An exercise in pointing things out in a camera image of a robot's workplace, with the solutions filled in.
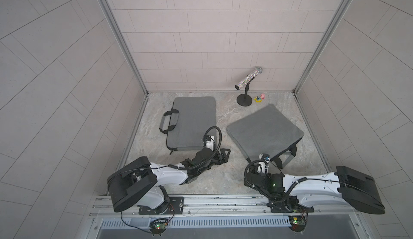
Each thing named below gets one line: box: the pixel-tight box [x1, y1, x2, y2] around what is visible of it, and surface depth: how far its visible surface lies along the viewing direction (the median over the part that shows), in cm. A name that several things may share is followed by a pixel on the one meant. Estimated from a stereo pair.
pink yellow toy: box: [253, 93, 266, 103], surface depth 114 cm
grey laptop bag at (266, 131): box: [226, 103, 305, 170], surface depth 92 cm
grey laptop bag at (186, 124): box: [159, 96, 217, 153], surface depth 100 cm
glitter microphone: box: [235, 66, 263, 91], surface depth 98 cm
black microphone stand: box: [236, 76, 255, 107], surface depth 114 cm
